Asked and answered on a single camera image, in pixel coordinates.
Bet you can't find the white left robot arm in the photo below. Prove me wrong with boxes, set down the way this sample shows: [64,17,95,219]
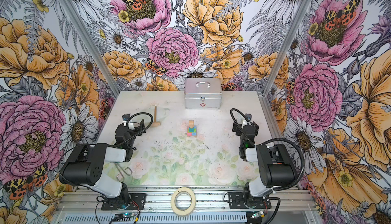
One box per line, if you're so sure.
[59,112,155,210]

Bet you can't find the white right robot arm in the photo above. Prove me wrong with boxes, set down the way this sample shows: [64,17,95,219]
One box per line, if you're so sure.
[228,108,302,209]

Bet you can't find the metal scissors tongs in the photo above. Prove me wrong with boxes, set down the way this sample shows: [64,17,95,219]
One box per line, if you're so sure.
[115,163,133,182]

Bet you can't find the silver aluminium first aid case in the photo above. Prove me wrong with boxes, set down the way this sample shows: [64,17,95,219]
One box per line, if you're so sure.
[184,78,222,109]

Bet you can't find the masking tape roll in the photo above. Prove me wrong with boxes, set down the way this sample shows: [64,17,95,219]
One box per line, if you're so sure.
[170,187,197,217]

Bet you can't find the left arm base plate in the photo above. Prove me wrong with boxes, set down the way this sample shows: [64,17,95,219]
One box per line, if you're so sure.
[101,193,147,211]

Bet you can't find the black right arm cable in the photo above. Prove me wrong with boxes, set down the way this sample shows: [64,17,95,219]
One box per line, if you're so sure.
[230,108,305,224]

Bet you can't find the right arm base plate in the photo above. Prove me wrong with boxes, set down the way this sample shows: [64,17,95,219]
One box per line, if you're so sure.
[224,192,271,209]

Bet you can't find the aluminium corner frame post left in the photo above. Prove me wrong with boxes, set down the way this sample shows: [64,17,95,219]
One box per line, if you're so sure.
[59,0,121,97]

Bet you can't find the aluminium corner frame post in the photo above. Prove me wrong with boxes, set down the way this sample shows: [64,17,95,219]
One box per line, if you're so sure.
[261,0,312,97]
[59,0,121,97]

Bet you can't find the aluminium corner frame post right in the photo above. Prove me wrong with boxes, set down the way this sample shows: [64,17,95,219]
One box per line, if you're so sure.
[261,0,312,97]

